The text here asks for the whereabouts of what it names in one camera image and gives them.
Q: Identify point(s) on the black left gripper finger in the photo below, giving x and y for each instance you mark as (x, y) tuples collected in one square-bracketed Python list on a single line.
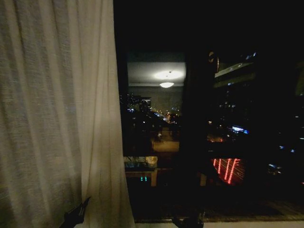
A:
[(70, 219), (84, 206)]

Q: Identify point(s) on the white sheer curtain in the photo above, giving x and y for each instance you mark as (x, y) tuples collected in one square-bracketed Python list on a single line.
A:
[(54, 99)]

